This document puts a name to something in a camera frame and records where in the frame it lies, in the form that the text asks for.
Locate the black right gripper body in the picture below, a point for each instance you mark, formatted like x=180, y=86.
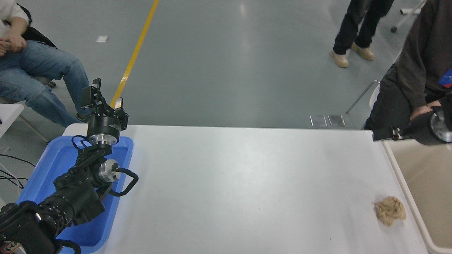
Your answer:
x=422, y=128

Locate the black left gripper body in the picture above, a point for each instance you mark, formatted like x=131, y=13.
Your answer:
x=103, y=125

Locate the person's left forearm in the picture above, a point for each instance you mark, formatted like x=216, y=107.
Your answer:
x=17, y=24

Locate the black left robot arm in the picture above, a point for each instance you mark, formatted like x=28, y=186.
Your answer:
x=70, y=201

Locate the silver floor plate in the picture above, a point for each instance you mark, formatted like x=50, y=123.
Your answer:
x=337, y=120
x=319, y=121

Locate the person's hand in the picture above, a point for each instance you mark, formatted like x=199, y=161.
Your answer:
x=423, y=109

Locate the person's left hand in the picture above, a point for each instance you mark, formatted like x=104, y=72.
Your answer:
x=17, y=41

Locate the person's right hand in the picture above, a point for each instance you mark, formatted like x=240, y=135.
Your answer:
x=3, y=47

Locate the white chair with metal leg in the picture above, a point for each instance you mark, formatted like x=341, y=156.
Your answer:
x=374, y=95

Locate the blue plastic tray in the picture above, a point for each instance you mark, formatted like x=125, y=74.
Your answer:
x=63, y=155

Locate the large pale plastic bin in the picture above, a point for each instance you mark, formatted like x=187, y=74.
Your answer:
x=427, y=187

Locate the person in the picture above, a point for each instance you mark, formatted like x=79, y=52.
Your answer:
x=420, y=53
x=353, y=24
x=35, y=63

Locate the crumpled tan paper ball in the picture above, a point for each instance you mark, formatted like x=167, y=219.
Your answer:
x=390, y=211

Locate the black office chair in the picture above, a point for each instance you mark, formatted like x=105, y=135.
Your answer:
x=39, y=37

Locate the small white side table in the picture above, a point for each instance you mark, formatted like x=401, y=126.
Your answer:
x=9, y=113

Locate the white rolling stand base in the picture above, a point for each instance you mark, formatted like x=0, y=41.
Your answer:
x=406, y=16

